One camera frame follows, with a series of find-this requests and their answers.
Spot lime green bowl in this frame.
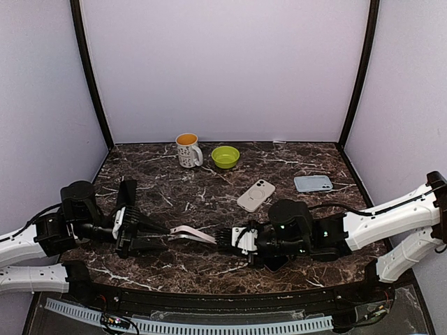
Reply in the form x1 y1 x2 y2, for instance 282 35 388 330
211 146 240 170

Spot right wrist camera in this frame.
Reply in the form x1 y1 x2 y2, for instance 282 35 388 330
231 221 259 255

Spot light blue phone case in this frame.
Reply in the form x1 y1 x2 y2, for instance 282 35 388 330
293 175 333 193

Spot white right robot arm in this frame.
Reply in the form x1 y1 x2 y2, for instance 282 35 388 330
216 171 446 303

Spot white floral mug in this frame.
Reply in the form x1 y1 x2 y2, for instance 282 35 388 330
175 133 203 168

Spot light blue slotted cable duct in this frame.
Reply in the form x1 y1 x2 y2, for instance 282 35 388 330
45 297 335 335

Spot black frame post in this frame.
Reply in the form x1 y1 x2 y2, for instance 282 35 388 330
337 0 380 151
70 0 115 151

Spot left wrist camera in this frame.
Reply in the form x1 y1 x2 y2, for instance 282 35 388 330
112 206 129 241

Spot small circuit board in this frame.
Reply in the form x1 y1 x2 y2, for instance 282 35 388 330
99 313 131 330

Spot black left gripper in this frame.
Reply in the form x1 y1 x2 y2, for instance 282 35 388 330
72 211 170 260

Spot black front table rail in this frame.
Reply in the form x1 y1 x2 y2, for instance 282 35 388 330
63 260 395 322

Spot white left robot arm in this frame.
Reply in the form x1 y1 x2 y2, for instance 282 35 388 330
1 180 170 304

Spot black left frame post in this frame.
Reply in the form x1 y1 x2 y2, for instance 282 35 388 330
70 0 115 151

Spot black right frame post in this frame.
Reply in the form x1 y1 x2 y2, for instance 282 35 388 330
337 0 380 151

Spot pink phone case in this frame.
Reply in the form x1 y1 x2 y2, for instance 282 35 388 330
168 225 216 244

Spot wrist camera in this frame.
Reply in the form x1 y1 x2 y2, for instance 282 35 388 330
231 221 259 255
112 206 129 241

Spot beige phone case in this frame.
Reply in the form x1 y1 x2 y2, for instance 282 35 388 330
237 179 276 213

